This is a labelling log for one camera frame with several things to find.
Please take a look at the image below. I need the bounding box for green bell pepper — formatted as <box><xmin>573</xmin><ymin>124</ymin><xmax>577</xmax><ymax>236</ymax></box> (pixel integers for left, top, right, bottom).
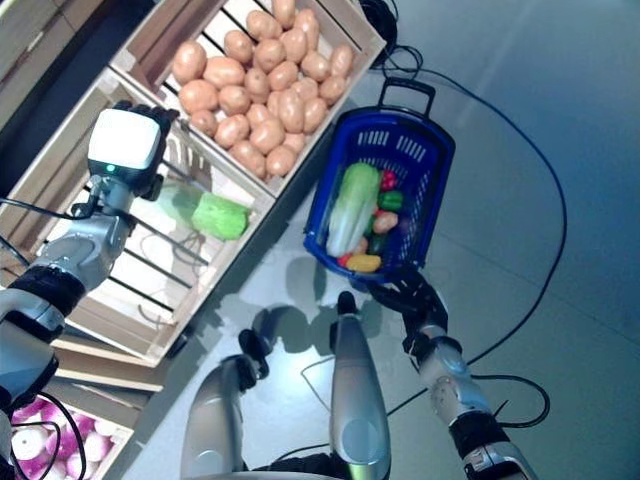
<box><xmin>377</xmin><ymin>189</ymin><xmax>405</xmax><ymax>211</ymax></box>

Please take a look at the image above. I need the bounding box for coiled black cable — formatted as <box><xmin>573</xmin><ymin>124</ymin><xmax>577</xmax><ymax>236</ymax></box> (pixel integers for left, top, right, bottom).
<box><xmin>357</xmin><ymin>0</ymin><xmax>401</xmax><ymax>49</ymax></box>

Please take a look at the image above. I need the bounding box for small leafy napa cabbage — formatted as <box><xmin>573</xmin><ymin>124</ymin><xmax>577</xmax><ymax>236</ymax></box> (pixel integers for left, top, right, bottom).
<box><xmin>159</xmin><ymin>182</ymin><xmax>251</xmax><ymax>243</ymax></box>

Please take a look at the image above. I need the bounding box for purple white onion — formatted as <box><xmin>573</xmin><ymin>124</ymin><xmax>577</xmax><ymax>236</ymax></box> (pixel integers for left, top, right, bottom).
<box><xmin>10</xmin><ymin>427</ymin><xmax>49</xmax><ymax>466</ymax></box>
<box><xmin>29</xmin><ymin>399</ymin><xmax>66</xmax><ymax>427</ymax></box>
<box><xmin>48</xmin><ymin>434</ymin><xmax>84</xmax><ymax>464</ymax></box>

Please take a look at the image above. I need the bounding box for pale slatted wooden crate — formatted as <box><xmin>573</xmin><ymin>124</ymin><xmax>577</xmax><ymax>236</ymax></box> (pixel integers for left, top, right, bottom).
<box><xmin>0</xmin><ymin>67</ymin><xmax>279</xmax><ymax>369</ymax></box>

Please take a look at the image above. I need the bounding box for long black floor cable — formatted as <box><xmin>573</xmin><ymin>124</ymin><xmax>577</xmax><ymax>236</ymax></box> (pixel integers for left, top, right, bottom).
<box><xmin>287</xmin><ymin>44</ymin><xmax>569</xmax><ymax>461</ymax></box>

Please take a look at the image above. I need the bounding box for large napa cabbage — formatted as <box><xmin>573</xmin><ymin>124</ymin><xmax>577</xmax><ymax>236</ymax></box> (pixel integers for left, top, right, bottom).
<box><xmin>325</xmin><ymin>162</ymin><xmax>384</xmax><ymax>257</ymax></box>

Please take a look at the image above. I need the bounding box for blue plastic shopping basket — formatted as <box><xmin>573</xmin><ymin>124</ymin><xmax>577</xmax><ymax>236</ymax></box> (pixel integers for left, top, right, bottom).
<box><xmin>303</xmin><ymin>78</ymin><xmax>457</xmax><ymax>289</ymax></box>

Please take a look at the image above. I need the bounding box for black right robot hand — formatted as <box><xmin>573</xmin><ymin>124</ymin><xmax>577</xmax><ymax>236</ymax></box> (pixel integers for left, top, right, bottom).
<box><xmin>367</xmin><ymin>267</ymin><xmax>450</xmax><ymax>346</ymax></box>

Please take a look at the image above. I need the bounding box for black left robot foot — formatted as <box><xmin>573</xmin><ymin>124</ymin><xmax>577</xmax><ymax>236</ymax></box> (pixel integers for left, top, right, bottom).
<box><xmin>237</xmin><ymin>327</ymin><xmax>271</xmax><ymax>391</ymax></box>

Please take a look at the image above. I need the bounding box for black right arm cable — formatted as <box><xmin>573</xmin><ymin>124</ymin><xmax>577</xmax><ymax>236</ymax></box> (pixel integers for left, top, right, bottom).
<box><xmin>467</xmin><ymin>372</ymin><xmax>551</xmax><ymax>431</ymax></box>

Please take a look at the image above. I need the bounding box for silver left robot leg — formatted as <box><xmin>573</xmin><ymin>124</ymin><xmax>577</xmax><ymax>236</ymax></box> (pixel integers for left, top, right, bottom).
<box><xmin>179</xmin><ymin>354</ymin><xmax>261</xmax><ymax>480</ymax></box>

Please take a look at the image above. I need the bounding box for wooden crate of potatoes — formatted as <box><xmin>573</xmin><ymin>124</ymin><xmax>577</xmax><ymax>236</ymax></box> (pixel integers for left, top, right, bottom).
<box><xmin>109</xmin><ymin>0</ymin><xmax>389</xmax><ymax>199</ymax></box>

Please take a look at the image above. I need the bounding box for wooden crate of onions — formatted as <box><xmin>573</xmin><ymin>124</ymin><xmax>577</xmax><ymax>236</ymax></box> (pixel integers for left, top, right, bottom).
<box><xmin>0</xmin><ymin>382</ymin><xmax>139</xmax><ymax>480</ymax></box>

